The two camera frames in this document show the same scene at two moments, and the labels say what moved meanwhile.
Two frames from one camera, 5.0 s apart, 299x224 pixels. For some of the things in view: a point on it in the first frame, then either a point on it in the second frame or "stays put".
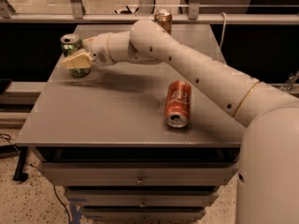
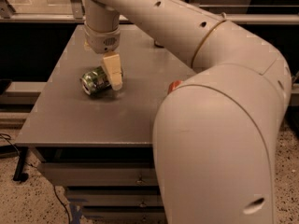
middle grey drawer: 143,198 stays put
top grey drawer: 135,174 stays put
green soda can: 70,44 → 96,82
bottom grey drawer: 143,215 stays put
